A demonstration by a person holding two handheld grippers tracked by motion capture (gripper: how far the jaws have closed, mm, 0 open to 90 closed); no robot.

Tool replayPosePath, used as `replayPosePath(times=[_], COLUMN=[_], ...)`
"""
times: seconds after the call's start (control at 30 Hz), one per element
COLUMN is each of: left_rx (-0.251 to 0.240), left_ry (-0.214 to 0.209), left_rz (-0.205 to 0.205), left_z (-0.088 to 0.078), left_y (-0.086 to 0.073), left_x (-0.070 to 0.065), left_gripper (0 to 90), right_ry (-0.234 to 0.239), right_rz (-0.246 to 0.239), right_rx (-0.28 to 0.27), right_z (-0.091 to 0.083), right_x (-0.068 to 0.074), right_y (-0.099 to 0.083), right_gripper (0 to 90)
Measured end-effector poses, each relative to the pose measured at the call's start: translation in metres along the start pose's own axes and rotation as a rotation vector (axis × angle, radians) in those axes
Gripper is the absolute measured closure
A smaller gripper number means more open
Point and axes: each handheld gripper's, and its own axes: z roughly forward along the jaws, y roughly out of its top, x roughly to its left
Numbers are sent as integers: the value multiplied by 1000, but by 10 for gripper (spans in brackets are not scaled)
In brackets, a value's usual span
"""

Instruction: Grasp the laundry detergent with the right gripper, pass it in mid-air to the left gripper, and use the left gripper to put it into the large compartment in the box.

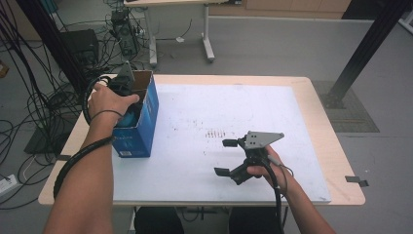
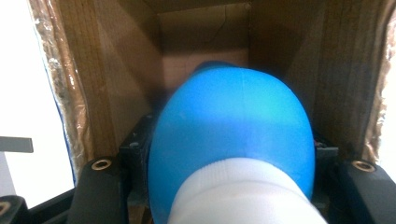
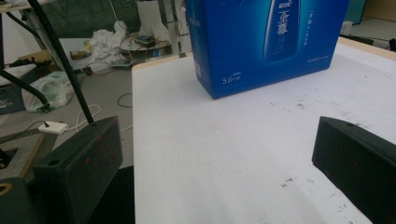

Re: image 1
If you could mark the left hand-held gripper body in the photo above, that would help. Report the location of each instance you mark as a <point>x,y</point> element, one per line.
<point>125,78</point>

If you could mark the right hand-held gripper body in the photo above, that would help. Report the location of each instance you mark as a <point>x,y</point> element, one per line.
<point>259,139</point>

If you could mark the blue bottle with white cap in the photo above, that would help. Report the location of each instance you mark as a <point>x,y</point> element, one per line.
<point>128,120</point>

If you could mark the blue cardboard box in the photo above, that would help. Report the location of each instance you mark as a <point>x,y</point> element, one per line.
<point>142,136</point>

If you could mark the person's left hand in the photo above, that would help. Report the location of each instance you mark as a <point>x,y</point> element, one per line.
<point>105,102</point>

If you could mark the person's right hand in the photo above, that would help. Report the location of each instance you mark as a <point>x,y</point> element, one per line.
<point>276,172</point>

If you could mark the white table mat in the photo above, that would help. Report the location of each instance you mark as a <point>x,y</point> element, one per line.
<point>195,107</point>

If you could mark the black box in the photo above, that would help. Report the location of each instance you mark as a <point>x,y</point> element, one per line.
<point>79,45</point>

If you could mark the person's right leg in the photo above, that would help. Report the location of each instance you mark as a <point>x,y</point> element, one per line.
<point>250,222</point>

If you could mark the person's leg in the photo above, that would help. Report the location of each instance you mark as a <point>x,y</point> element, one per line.
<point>250,222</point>
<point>159,222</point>

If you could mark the white power adapter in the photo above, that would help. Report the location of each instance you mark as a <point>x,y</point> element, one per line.
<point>180,39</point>

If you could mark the person's left leg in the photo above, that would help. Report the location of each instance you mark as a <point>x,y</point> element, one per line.
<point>159,222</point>

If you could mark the white desk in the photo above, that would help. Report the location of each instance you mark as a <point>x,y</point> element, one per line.
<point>206,32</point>

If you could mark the grey floor mat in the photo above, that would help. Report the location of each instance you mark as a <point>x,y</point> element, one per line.
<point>355,118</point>

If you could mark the black tape strip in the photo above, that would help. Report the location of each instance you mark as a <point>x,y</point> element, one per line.
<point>63,158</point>
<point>354,179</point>

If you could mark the brown cardboard piece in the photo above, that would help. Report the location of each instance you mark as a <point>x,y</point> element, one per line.
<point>3,69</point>

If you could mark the white power strip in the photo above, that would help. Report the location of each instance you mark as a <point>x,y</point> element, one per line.
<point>7,186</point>

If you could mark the black metal post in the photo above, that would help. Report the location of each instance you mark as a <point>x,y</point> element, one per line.
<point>48,35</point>
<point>367,48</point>

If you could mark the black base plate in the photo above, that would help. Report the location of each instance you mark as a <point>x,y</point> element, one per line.
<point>42,143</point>

